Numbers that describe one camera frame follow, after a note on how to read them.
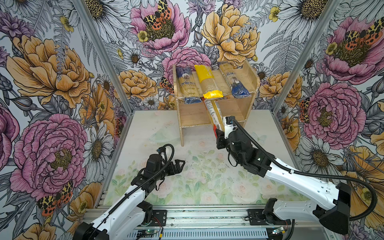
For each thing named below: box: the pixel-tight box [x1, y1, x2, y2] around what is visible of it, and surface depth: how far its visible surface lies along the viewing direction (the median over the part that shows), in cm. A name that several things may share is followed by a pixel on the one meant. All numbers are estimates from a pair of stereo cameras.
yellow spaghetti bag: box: [194, 64, 224, 99], surface depth 71 cm
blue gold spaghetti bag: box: [218, 61, 251, 99], surface depth 72 cm
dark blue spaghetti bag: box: [175, 66, 203, 104], surface depth 70 cm
